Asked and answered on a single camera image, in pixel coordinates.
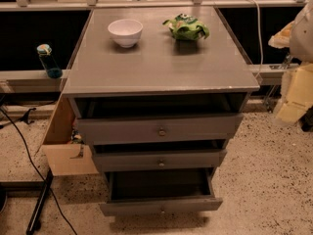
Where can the grey top drawer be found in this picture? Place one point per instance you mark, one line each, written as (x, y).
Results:
(158, 129)

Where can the grey drawer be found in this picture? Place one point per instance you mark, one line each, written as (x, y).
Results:
(158, 129)
(159, 160)
(160, 191)

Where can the white bowl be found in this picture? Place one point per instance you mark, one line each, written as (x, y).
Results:
(126, 32)

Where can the grey bottom drawer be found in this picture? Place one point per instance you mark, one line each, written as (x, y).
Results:
(160, 191)

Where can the cardboard box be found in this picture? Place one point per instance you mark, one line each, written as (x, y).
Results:
(64, 156)

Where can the grey drawer cabinet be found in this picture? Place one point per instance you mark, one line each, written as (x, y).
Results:
(157, 77)

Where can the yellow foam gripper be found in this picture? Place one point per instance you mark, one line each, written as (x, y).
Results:
(303, 40)

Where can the black bar on floor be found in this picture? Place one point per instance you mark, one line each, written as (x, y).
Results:
(34, 223)

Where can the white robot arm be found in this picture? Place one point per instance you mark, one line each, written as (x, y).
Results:
(304, 16)

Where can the grey middle drawer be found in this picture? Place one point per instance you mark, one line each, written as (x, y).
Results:
(159, 160)

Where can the green chip bag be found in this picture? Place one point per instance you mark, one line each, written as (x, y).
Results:
(187, 28)

